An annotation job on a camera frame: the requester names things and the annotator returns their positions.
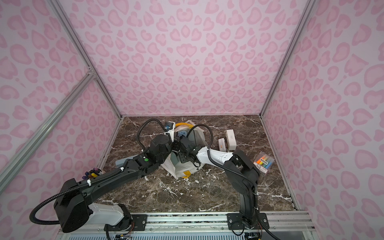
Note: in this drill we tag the green grey curved clock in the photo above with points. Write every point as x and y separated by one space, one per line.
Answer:
123 162

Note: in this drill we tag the clear marker pack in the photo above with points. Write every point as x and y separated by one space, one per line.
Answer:
263 162

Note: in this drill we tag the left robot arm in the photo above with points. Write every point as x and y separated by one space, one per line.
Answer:
75 207

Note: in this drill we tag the small white digital clock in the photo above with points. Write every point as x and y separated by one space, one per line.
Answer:
222 145

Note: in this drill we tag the grey blue square clock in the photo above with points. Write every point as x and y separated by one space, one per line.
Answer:
197 136

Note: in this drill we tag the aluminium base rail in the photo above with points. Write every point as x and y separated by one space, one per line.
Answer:
285 225

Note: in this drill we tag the white rectangular digital clock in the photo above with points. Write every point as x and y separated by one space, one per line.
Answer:
231 140

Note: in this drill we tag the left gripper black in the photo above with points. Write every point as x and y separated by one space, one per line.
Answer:
168 151

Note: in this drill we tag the white canvas bag yellow handles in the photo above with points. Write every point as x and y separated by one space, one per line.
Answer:
177 164

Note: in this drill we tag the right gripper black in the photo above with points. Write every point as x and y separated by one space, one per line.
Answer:
182 154

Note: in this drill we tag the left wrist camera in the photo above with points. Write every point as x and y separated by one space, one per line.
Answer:
170 126

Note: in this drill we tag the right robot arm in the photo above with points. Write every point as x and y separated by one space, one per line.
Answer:
240 171

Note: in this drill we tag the coloured items left edge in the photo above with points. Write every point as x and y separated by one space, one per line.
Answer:
93 173

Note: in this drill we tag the left frame aluminium strut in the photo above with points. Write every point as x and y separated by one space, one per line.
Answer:
19 160

